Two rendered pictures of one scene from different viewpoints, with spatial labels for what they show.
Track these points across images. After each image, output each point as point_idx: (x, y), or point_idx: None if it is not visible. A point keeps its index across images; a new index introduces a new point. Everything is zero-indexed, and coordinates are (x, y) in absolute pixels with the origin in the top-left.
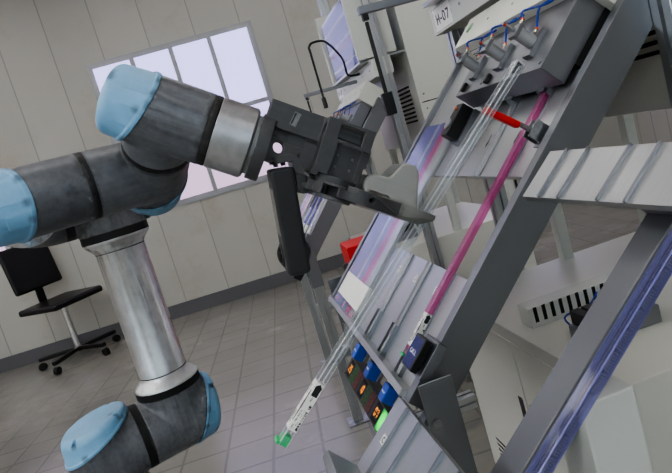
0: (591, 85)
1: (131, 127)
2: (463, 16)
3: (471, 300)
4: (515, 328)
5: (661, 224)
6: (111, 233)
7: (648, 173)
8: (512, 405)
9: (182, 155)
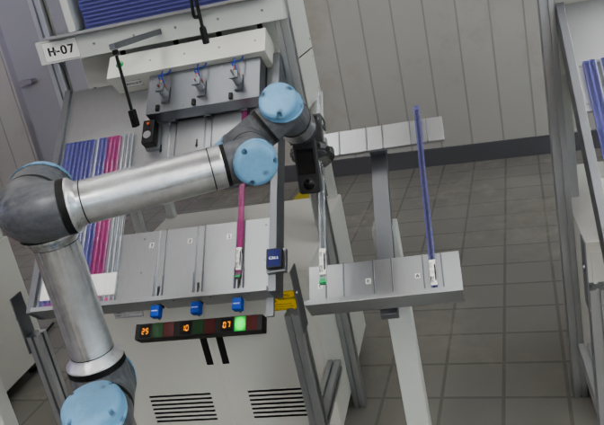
0: None
1: (299, 114)
2: (98, 54)
3: (278, 225)
4: None
5: (381, 157)
6: None
7: (385, 137)
8: (187, 346)
9: (298, 130)
